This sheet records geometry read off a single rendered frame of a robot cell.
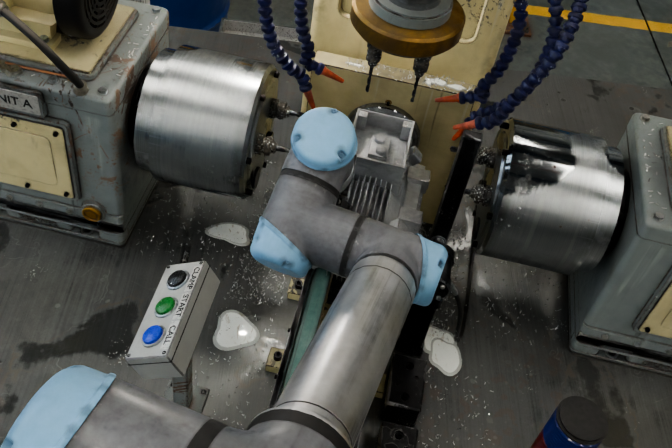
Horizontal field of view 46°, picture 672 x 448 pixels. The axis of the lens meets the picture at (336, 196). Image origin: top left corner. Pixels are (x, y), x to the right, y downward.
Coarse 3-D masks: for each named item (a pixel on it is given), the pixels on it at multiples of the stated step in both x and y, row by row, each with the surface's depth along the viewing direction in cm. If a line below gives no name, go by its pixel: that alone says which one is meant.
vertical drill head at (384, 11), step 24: (360, 0) 122; (384, 0) 119; (408, 0) 117; (432, 0) 117; (456, 0) 125; (360, 24) 119; (384, 24) 118; (408, 24) 117; (432, 24) 118; (456, 24) 121; (384, 48) 118; (408, 48) 117; (432, 48) 118
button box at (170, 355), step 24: (192, 264) 116; (168, 288) 113; (192, 288) 111; (216, 288) 117; (168, 312) 109; (192, 312) 110; (168, 336) 106; (192, 336) 109; (144, 360) 105; (168, 360) 104
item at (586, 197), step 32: (512, 128) 132; (544, 128) 134; (480, 160) 141; (512, 160) 128; (544, 160) 128; (576, 160) 129; (608, 160) 129; (480, 192) 133; (512, 192) 127; (544, 192) 127; (576, 192) 127; (608, 192) 128; (480, 224) 139; (512, 224) 129; (544, 224) 128; (576, 224) 127; (608, 224) 128; (512, 256) 135; (544, 256) 132; (576, 256) 131
